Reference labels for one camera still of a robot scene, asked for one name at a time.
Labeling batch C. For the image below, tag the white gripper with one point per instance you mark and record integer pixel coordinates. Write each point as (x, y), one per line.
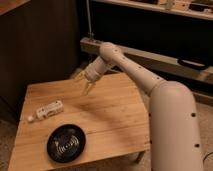
(93, 72)

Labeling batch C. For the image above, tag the white plastic bottle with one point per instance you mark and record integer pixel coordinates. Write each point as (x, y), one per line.
(46, 111)

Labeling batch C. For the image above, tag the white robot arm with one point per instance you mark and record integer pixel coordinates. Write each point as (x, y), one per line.
(175, 142)

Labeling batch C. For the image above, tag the black ceramic bowl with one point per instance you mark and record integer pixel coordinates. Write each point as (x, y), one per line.
(66, 143)

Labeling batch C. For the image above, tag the metal pole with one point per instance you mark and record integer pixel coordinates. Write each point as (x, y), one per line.
(90, 32)

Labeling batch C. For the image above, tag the wooden table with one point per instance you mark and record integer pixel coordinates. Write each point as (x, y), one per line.
(112, 116)

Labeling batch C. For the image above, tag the upper wooden shelf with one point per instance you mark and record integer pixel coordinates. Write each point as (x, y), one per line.
(176, 7)

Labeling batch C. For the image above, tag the wooden beam rail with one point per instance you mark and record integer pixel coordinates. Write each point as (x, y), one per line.
(150, 60)

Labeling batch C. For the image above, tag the black handle object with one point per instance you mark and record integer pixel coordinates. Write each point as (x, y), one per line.
(192, 64)

